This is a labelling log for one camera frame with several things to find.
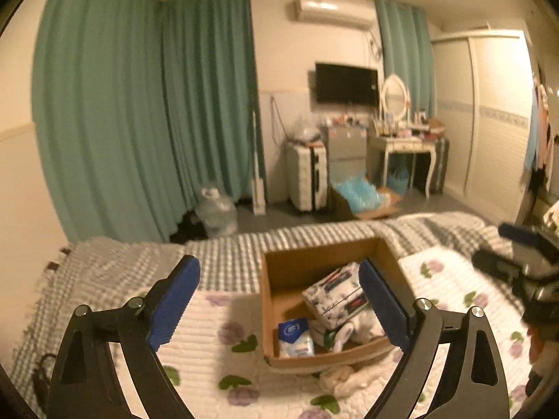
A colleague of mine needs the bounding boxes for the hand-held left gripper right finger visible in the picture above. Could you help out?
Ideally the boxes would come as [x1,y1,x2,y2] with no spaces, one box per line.
[358,258,511,419]

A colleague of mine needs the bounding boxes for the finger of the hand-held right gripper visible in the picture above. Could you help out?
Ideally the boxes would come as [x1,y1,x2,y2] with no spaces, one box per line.
[499,222,543,250]
[472,249,525,289]

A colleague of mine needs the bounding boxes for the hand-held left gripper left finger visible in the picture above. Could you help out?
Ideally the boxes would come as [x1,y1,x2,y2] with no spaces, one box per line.
[46,254,202,419]

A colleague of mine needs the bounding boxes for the cardboard box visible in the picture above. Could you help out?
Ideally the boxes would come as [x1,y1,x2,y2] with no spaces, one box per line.
[261,237,415,370]
[329,175,405,221]

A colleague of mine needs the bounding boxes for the cream soft cloth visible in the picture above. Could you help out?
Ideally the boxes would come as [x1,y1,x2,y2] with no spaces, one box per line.
[317,351,403,398]

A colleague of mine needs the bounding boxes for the printed tissue pack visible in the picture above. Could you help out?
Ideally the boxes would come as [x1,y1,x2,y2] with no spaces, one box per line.
[302,262,366,320]

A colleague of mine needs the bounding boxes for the white floral blanket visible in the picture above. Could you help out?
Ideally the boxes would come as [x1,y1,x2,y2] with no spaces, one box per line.
[109,247,539,419]

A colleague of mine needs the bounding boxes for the grey checked blanket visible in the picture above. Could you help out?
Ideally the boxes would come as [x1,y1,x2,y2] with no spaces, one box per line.
[9,212,513,402]

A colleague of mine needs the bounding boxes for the cardboard box on floor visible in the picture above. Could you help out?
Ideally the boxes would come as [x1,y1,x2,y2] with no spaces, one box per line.
[329,175,405,221]

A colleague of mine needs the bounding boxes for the blue white wipes pack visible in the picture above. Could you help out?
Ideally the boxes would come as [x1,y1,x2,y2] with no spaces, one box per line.
[277,318,315,359]

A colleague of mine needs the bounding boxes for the hanging clothes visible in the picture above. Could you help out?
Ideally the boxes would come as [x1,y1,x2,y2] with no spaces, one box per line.
[523,65,556,193]

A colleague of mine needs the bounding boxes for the clear water bottle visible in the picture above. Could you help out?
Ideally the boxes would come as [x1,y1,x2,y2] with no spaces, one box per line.
[198,185,239,237]

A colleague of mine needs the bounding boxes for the dark suitcase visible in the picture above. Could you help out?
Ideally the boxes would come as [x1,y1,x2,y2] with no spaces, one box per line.
[430,137,451,196]

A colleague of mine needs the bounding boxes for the pile of blue bags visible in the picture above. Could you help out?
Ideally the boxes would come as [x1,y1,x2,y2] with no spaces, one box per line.
[335,176,390,213]

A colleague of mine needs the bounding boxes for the white wardrobe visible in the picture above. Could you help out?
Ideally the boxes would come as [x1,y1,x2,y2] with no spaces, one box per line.
[430,30,536,224]

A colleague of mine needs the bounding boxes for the blue plastic bag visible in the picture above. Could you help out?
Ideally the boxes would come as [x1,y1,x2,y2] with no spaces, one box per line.
[386,166,412,193]

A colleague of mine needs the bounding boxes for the white upright mop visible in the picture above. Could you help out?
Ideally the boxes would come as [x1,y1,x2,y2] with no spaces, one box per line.
[248,109,267,216]

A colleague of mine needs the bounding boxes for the clutter of cosmetics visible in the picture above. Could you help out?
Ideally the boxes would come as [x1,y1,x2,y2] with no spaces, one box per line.
[371,111,445,141]

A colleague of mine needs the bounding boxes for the white dressing table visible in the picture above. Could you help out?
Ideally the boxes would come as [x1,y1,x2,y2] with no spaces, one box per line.
[367,133,438,198]

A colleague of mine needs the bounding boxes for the white suitcase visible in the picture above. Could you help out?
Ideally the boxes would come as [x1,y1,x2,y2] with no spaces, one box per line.
[286,143,328,214]

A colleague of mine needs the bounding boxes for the grey cabinet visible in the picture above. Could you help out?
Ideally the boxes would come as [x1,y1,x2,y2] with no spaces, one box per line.
[321,124,370,181]

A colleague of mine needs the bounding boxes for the white oval mirror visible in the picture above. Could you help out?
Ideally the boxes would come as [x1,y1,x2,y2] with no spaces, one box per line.
[379,74,412,125]

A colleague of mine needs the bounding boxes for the clear plastic bag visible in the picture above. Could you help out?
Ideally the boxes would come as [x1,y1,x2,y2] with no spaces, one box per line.
[287,115,322,146]

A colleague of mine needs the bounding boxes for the wide teal curtain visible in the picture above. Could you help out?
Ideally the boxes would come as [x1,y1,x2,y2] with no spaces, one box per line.
[31,0,176,245]

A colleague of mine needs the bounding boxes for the narrow teal curtain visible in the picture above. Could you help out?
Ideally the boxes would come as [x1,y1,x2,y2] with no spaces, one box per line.
[374,0,437,119]

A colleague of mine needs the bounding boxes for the white air conditioner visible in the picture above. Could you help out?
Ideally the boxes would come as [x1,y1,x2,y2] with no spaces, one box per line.
[292,0,379,32]

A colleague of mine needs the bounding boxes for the black wall television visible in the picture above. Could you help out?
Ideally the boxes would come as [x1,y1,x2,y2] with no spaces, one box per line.
[315,63,380,108]

